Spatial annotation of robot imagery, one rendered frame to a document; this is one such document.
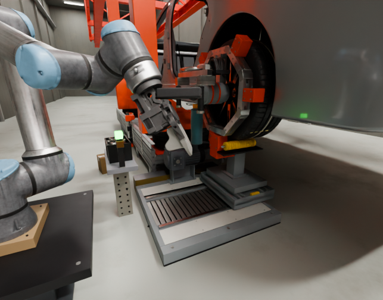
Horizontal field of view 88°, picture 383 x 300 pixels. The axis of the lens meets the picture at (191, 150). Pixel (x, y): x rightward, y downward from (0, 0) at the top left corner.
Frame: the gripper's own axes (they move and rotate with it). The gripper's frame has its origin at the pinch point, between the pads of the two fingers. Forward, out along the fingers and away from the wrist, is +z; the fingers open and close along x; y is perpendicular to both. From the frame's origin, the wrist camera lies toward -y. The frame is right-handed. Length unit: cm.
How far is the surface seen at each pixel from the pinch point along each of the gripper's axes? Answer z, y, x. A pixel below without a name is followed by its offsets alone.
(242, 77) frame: -19, -35, -60
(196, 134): -3, 4, -92
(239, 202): 51, -1, -81
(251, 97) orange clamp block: -6, -33, -55
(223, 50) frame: -41, -36, -74
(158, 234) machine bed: 37, 47, -55
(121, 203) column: 14, 72, -78
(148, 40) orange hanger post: -80, 2, -97
